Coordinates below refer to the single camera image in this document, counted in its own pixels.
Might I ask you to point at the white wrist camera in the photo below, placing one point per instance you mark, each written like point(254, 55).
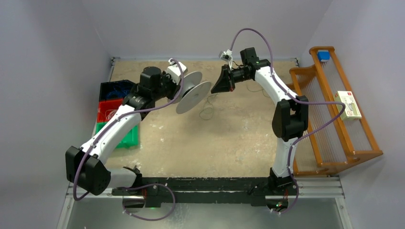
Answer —
point(227, 57)
point(174, 71)

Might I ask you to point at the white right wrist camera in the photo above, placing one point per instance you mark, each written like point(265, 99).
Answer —
point(227, 57)

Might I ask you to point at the blue block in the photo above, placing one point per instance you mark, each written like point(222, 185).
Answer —
point(323, 55)

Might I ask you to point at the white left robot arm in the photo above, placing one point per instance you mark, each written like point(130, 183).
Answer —
point(85, 165)

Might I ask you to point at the green bin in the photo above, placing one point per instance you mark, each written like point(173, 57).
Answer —
point(130, 140)

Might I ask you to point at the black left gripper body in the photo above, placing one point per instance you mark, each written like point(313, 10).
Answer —
point(171, 86)

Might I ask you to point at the red bin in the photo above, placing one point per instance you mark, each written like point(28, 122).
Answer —
point(106, 109)

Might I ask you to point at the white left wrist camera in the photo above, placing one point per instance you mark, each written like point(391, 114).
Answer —
point(174, 71)

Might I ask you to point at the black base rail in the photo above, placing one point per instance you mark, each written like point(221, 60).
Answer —
point(255, 191)

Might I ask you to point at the white perforated spool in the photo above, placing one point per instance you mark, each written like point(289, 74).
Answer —
point(193, 92)

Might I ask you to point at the white cardboard box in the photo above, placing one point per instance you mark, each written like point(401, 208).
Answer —
point(352, 111)

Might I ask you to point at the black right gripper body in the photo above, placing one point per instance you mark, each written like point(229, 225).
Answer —
point(227, 78)

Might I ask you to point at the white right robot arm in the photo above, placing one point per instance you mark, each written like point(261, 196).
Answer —
point(290, 119)

